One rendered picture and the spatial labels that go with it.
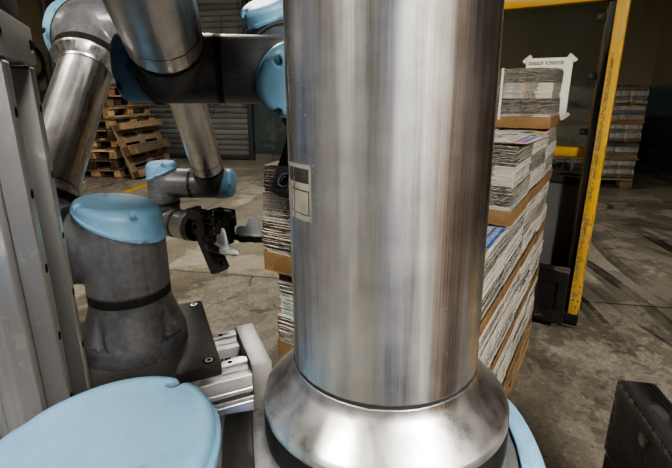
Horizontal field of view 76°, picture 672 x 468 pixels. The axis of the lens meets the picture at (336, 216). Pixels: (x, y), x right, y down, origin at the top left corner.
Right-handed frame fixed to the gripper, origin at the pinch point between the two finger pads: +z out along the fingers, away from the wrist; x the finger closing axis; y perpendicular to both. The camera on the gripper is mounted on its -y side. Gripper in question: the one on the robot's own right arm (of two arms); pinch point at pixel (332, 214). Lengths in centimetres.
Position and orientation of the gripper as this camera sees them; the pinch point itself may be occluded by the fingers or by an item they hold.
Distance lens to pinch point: 76.0
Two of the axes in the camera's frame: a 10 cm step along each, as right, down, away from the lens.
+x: -8.5, -1.4, 5.1
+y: 4.6, -6.8, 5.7
